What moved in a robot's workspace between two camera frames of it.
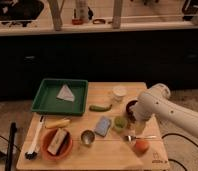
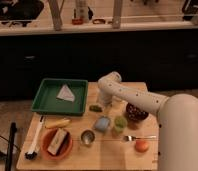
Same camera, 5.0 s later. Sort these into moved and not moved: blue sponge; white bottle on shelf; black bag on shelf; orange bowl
Moved: blue sponge
Not moved: orange bowl; white bottle on shelf; black bag on shelf
